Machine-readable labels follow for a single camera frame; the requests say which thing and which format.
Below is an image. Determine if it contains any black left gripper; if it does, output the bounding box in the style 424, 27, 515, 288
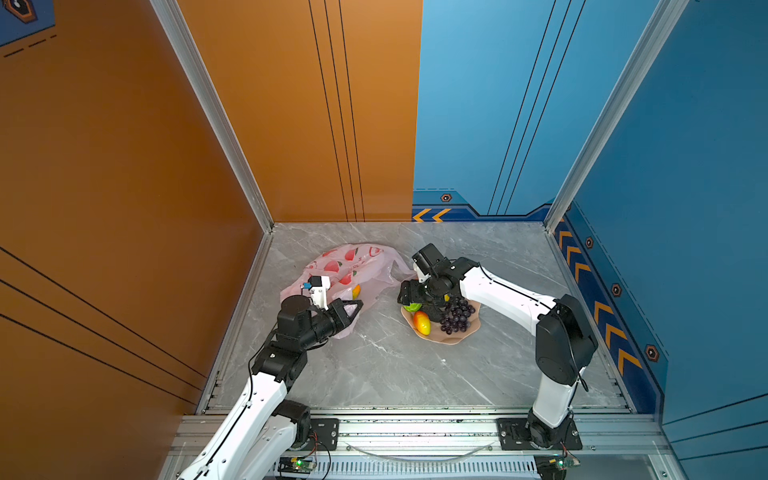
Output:
298, 299, 362, 355

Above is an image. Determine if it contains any pink printed plastic bag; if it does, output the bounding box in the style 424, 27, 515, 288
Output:
279, 243, 417, 313

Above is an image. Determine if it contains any orange yellow peach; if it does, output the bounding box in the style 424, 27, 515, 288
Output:
412, 311, 432, 336

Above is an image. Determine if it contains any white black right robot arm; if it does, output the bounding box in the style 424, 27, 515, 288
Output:
397, 244, 598, 450

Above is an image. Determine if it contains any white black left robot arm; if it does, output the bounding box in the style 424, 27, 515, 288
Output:
179, 295, 363, 479

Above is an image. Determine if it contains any dark purple grape bunch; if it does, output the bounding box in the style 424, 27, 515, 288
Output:
440, 297, 476, 335

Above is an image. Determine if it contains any beige wavy fruit plate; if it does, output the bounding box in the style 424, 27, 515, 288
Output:
400, 301, 482, 345

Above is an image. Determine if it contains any left green circuit board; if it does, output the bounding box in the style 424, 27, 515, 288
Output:
276, 457, 317, 477

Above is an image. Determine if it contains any green circuit board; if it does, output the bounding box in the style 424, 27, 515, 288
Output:
276, 457, 317, 477
548, 456, 579, 471

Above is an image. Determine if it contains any right green circuit board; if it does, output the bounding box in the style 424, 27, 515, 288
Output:
548, 456, 579, 471

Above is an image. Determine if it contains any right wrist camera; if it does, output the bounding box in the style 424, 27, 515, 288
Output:
413, 264, 430, 283

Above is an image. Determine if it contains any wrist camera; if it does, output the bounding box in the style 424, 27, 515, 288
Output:
413, 264, 430, 283
301, 275, 331, 309

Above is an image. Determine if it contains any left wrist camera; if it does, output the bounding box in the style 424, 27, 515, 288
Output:
301, 275, 331, 309

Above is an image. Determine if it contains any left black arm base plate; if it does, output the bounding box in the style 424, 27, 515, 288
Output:
299, 417, 340, 452

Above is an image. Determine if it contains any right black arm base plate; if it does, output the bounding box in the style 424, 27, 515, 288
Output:
496, 415, 583, 451

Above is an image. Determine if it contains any aluminium front rail frame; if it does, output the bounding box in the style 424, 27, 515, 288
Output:
160, 409, 684, 479

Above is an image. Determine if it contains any right aluminium corner post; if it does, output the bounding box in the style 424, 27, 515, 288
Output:
543, 0, 689, 234

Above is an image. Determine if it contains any aluminium corner post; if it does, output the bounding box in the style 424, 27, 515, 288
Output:
150, 0, 274, 234
543, 0, 689, 234

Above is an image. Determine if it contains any left aluminium corner post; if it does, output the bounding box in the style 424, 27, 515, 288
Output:
150, 0, 274, 234

